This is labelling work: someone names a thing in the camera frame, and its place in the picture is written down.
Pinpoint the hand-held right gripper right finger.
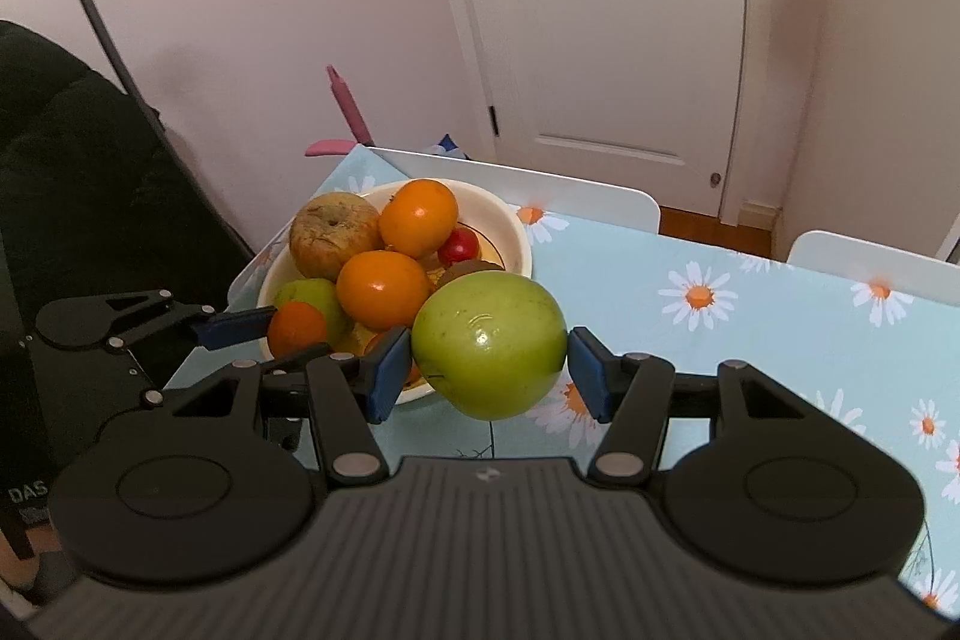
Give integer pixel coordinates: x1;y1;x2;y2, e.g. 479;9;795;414
568;326;818;487

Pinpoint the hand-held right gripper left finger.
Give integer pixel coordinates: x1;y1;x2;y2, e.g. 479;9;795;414
161;326;413;483

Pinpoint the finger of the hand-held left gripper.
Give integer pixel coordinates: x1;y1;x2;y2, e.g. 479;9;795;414
34;289;278;352
259;344;335;380

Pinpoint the small tangerine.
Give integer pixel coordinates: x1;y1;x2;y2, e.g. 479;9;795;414
267;301;329;360
362;329;422;387

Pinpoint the green apple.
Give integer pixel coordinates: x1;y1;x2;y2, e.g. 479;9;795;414
411;271;569;421
274;278;353;348

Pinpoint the orange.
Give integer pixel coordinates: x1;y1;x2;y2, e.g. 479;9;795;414
335;250;434;331
377;179;459;260

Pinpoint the brown kiwi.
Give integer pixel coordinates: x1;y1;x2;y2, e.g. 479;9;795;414
435;259;505;292

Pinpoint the wrinkled brown apple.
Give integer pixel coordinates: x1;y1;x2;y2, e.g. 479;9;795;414
289;194;383;281

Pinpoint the cream bowl with yellow inside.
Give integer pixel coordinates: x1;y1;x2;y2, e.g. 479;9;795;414
257;179;535;406

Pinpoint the red cherry tomato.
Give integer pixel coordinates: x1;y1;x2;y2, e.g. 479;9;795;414
437;227;481;268

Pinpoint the blue daisy print tablecloth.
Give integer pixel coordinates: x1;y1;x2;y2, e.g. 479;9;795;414
161;145;960;618

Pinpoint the white chair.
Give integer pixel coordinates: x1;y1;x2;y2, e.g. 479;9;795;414
364;146;662;235
786;230;960;289

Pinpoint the black padded chair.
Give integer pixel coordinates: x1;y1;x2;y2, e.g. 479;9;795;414
0;20;260;461

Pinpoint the blue cloth item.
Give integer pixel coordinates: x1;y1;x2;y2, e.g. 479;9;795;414
426;134;472;161

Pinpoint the white panelled door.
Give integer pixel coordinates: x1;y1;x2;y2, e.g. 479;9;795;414
416;0;822;229

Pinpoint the pink plastic handle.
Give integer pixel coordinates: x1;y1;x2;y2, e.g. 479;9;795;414
304;64;374;160

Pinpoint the grey metal frame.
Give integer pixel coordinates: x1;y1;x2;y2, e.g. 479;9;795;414
0;0;164;136

